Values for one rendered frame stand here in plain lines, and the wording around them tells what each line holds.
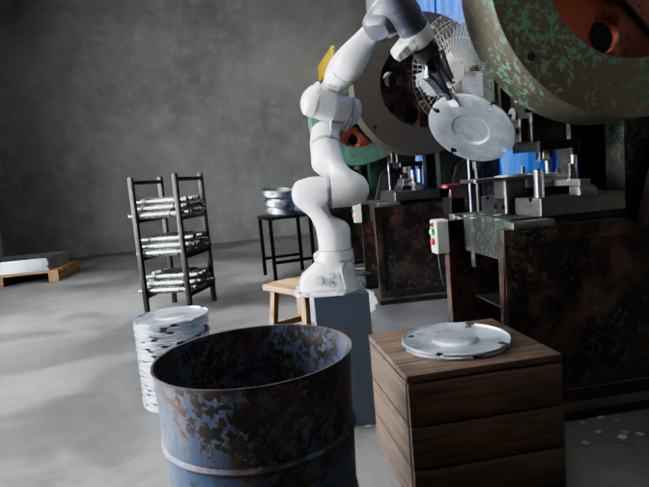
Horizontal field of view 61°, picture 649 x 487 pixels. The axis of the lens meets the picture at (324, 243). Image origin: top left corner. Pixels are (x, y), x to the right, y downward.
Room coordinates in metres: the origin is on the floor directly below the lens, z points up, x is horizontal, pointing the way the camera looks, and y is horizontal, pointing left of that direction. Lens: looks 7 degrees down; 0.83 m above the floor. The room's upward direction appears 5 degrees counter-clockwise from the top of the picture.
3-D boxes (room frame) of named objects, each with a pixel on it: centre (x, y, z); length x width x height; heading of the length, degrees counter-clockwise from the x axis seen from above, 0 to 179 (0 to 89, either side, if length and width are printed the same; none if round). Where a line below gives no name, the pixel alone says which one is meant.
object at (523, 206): (1.99, -0.82, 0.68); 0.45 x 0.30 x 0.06; 8
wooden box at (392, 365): (1.46, -0.33, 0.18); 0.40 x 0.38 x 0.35; 99
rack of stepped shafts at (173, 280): (3.85, 1.06, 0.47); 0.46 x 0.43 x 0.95; 78
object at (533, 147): (1.99, -0.82, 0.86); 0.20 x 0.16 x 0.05; 8
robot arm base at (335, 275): (1.83, 0.01, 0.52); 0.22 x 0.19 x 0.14; 93
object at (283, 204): (4.88, 0.35, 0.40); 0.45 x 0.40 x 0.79; 20
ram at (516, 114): (1.99, -0.78, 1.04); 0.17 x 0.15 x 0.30; 98
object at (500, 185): (1.97, -0.65, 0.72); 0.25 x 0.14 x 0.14; 98
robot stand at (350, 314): (1.83, -0.04, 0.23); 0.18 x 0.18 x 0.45; 3
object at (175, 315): (2.14, 0.63, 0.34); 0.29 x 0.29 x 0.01
